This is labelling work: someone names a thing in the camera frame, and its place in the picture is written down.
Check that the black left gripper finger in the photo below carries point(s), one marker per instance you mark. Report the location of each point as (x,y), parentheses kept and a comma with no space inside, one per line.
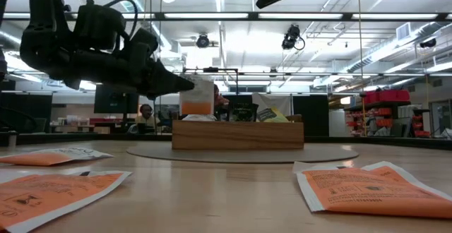
(157,94)
(166,81)

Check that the yellow lemon tea packet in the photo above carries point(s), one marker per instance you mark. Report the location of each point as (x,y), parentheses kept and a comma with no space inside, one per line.
(279,117)

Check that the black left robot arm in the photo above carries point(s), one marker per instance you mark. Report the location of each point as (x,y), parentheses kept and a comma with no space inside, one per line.
(46,7)

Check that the wooden tea organizer box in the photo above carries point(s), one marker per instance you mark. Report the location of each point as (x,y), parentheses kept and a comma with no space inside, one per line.
(236,136)

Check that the person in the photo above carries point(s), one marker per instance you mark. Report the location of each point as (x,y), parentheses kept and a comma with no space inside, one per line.
(220,102)
(146,114)

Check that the black monitor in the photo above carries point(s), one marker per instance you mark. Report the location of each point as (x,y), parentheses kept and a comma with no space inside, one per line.
(116,104)

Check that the round black ceiling device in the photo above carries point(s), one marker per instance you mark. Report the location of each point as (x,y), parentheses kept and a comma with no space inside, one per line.
(202,41)

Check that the black divider panel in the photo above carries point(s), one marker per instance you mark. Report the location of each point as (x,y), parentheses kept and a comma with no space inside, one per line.
(310,114)
(21,113)

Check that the round grey table mat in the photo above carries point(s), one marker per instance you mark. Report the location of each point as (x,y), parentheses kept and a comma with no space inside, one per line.
(247,155)

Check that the white cloth panel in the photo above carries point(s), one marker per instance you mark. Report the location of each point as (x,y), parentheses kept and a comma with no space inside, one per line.
(279,100)

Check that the grey cup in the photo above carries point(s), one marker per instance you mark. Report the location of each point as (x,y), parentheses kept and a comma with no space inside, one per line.
(12,139)

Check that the red storage bins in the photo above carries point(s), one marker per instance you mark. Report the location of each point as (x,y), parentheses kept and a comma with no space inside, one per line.
(386,95)

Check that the small black ceiling device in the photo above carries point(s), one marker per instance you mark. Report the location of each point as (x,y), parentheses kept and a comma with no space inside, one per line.
(427,43)

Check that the storage shelf rack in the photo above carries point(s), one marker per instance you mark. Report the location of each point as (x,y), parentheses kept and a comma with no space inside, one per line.
(388,120)

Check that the black overhead frame bar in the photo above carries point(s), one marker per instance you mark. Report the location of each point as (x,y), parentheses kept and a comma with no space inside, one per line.
(252,15)

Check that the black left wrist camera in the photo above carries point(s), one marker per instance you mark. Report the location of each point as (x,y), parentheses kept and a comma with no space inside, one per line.
(143,44)

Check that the black background station frame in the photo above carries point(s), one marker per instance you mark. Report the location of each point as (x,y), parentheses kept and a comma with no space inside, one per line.
(210,69)

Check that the black overhead camera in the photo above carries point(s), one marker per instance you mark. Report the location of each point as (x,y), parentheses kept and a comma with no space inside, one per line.
(291,37)

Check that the black table rail frame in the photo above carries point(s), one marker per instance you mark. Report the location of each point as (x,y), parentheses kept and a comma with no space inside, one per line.
(88,138)

